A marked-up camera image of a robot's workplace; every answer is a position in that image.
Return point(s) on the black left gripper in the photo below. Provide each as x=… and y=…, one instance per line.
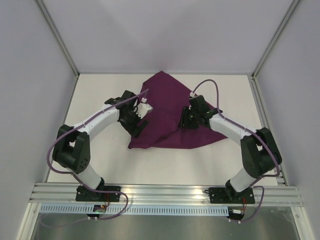
x=133, y=129

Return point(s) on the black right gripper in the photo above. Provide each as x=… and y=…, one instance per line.
x=188, y=120

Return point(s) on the purple cloth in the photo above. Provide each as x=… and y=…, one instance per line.
x=168, y=96

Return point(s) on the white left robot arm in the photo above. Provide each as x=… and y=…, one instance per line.
x=72, y=147

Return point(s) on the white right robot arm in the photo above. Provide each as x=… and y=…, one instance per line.
x=259, y=152

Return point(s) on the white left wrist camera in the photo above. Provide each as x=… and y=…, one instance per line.
x=143, y=108

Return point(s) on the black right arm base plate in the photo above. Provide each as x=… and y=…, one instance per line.
x=224, y=195

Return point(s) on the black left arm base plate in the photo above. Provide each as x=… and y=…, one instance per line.
x=85, y=195

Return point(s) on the aluminium front rail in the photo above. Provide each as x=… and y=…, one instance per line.
x=168, y=195

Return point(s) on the aluminium rail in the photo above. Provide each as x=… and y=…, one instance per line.
x=300, y=218
x=168, y=195

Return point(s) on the white slotted cable duct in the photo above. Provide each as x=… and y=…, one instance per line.
x=163, y=210

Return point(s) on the aluminium left frame post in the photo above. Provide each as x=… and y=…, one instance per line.
x=57, y=36

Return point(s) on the aluminium frame post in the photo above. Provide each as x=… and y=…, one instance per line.
x=294, y=5
x=57, y=36

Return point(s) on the aluminium right frame post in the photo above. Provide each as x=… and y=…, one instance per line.
x=294, y=5

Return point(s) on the aluminium right side rail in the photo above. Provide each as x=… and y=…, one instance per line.
x=300, y=218

